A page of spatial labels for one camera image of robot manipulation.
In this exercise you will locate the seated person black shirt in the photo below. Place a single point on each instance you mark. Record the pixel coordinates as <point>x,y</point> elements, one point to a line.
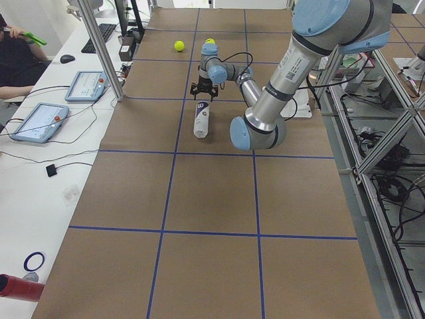
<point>23,62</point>

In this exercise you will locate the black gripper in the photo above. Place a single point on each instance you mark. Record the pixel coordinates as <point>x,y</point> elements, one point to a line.
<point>202,82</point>

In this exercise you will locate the white blue tennis ball can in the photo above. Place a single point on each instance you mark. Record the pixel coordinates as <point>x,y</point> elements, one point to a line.
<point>201,122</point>

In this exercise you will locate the teach pendant tablet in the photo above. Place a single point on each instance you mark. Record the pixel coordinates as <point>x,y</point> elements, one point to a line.
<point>87,86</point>
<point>41,124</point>

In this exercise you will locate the near teach pendant tablet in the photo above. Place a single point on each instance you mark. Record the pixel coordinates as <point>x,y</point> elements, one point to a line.
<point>41,124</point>

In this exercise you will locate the aluminium frame post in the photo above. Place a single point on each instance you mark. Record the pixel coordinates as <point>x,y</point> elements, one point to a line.
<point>100,46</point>

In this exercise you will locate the red cylinder bottle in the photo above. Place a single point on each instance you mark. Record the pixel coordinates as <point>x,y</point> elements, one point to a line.
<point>20,289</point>

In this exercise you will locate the far teach pendant tablet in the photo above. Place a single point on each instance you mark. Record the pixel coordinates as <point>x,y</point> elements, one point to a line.
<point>87,86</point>

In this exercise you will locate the small black square puck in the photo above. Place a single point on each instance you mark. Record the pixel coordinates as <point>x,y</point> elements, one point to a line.
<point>51,170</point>

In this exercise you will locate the black box with label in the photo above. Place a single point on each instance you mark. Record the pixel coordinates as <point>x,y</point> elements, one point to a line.
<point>127,49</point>

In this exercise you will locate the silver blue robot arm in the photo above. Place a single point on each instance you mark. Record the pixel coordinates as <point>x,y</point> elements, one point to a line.
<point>318,28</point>

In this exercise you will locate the Wilson tennis ball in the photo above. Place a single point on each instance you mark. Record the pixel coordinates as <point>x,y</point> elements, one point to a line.
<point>179,46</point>

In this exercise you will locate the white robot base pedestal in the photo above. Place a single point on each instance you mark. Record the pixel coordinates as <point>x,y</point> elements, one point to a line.
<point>298,106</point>

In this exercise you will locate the black computer mouse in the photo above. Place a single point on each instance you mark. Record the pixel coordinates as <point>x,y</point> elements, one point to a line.
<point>67,58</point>

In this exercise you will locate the aluminium frame rack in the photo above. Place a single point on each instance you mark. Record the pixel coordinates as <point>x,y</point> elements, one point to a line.
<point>379,130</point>

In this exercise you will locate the black monitor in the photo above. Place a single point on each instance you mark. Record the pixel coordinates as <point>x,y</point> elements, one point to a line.
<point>129,20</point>

